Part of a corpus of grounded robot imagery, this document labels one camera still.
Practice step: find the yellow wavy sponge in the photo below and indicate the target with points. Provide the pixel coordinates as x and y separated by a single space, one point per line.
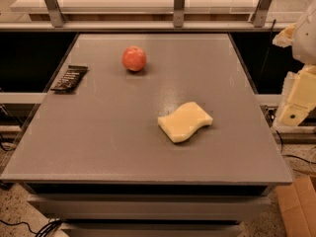
181 124

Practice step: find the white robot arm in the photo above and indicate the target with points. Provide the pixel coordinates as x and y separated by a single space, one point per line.
304 38

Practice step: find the black ridged snack bar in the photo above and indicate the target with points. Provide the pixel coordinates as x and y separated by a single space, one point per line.
70 79

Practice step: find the red apple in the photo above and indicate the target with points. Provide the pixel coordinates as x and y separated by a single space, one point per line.
134 58

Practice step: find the metal window frame rail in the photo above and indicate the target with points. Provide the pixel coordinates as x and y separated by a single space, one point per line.
145 15

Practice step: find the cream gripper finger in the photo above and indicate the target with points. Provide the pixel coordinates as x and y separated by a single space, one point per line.
298 97
285 37

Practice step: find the grey table drawer cabinet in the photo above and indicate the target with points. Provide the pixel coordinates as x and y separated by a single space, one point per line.
149 215

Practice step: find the brown cardboard box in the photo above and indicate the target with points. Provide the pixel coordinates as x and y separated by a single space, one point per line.
297 204

